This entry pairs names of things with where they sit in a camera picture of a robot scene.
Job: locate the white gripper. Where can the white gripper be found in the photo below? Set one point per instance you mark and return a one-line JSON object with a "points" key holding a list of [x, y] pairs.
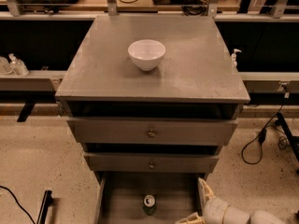
{"points": [[214, 209]]}

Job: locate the green soda can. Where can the green soda can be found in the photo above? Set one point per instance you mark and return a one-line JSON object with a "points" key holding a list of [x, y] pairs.
{"points": [[149, 204]]}

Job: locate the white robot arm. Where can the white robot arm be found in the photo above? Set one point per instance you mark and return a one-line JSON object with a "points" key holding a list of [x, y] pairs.
{"points": [[260, 217]]}

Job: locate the bottom grey drawer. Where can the bottom grey drawer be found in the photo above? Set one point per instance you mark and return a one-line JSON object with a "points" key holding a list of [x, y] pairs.
{"points": [[122, 194]]}

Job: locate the grey drawer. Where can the grey drawer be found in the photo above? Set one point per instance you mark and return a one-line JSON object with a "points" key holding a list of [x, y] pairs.
{"points": [[122, 194], [156, 163], [211, 132]]}

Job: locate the middle grey drawer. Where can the middle grey drawer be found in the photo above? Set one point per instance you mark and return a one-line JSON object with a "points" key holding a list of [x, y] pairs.
{"points": [[156, 163]]}

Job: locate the grey drawer cabinet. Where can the grey drawer cabinet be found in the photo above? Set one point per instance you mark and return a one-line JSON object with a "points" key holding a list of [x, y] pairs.
{"points": [[194, 80]]}

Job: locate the top grey drawer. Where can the top grey drawer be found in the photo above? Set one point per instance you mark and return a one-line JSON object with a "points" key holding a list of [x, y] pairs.
{"points": [[211, 132]]}

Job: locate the black diagonal leg right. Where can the black diagonal leg right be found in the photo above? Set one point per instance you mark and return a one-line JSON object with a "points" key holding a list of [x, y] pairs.
{"points": [[293, 140]]}

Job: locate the white pump bottle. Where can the white pump bottle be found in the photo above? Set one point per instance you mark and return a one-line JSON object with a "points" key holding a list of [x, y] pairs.
{"points": [[234, 56]]}

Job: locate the black floor stand left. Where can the black floor stand left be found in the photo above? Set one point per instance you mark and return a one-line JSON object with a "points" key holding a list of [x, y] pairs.
{"points": [[46, 203]]}

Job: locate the white ceramic bowl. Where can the white ceramic bowl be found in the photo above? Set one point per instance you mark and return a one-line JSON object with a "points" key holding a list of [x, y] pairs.
{"points": [[146, 54]]}

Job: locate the clear spray bottle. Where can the clear spray bottle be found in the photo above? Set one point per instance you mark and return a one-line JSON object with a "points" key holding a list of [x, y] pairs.
{"points": [[18, 65]]}

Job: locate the clear plastic bottle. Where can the clear plastic bottle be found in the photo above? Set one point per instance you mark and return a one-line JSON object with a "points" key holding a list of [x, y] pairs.
{"points": [[5, 66]]}

